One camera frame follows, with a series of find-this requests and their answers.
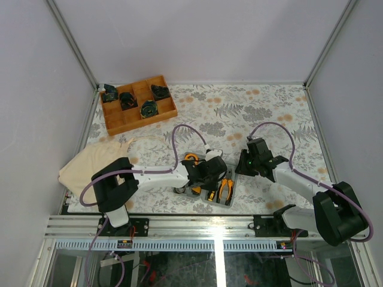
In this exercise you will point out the black tape roll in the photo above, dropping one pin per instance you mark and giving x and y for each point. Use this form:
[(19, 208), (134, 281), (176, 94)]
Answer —
[(179, 190)]

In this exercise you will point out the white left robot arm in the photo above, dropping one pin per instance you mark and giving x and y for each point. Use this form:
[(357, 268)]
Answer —
[(115, 184)]

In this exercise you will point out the orange tape measure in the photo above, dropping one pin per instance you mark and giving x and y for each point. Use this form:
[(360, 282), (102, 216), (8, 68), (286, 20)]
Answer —
[(192, 157)]

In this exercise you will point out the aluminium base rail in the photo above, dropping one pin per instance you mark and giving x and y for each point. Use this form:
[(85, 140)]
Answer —
[(168, 233)]

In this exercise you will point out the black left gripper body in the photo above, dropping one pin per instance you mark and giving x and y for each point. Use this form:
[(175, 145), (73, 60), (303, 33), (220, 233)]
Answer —
[(211, 184)]

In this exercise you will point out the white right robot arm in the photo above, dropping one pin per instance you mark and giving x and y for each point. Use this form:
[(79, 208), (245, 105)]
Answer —
[(336, 214)]

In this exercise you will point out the dark rolled item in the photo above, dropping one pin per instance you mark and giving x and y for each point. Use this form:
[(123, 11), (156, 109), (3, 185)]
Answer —
[(149, 109), (160, 92), (110, 94), (127, 100)]

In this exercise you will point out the beige cloth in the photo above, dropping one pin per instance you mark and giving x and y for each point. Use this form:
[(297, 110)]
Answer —
[(76, 174)]

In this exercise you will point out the wooden compartment tray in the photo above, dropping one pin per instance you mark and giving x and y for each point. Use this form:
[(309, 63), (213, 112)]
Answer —
[(118, 121)]

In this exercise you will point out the grey plastic tool case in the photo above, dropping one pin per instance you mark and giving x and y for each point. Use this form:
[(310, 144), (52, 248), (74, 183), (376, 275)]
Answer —
[(205, 190)]

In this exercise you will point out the dark rolled item centre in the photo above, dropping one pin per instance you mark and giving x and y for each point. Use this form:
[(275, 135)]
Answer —
[(149, 109)]

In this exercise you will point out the dark rolled item far left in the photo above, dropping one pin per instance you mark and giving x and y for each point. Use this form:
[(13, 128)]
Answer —
[(110, 94)]

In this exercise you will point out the dark rolled item back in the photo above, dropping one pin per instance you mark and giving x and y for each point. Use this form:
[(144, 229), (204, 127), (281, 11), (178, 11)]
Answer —
[(160, 92)]

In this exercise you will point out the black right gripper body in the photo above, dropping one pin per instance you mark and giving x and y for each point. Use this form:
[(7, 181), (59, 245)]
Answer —
[(252, 164)]

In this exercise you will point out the orange black pliers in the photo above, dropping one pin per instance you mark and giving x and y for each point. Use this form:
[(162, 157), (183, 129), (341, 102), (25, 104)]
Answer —
[(225, 191)]

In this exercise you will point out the short yellow black screwdriver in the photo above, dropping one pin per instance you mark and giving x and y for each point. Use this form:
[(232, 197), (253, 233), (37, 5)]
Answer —
[(211, 195)]

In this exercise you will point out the orange hex key set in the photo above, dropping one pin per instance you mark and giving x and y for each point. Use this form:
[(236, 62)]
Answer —
[(196, 191)]

